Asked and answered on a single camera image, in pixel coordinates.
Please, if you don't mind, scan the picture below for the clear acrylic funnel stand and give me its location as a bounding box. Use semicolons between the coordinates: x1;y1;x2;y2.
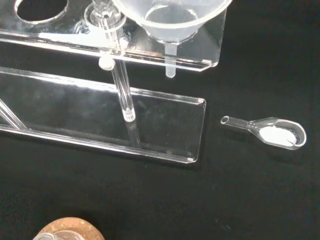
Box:
0;0;227;165

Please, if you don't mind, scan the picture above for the glass weighing funnel with powder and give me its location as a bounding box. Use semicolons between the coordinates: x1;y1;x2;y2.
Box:
220;115;307;151

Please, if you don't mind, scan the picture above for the black bench cloth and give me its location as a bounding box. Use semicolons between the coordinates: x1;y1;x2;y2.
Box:
0;0;320;240

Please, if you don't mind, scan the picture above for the cork ring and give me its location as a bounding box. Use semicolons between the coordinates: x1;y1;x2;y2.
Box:
32;216;106;240

